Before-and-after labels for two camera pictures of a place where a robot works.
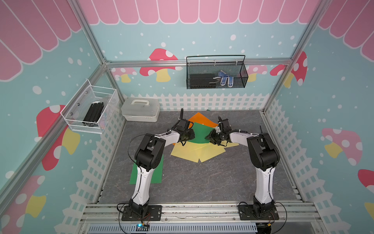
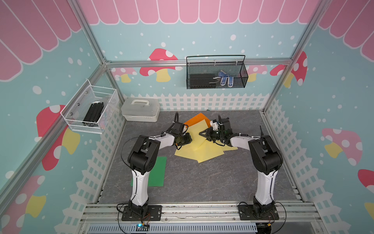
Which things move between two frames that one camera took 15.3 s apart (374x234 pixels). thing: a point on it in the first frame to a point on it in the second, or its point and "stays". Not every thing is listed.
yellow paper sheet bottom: (194, 151) stays
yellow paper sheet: (190, 150) to (194, 130)
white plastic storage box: (141, 109) stays
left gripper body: (189, 135) stays
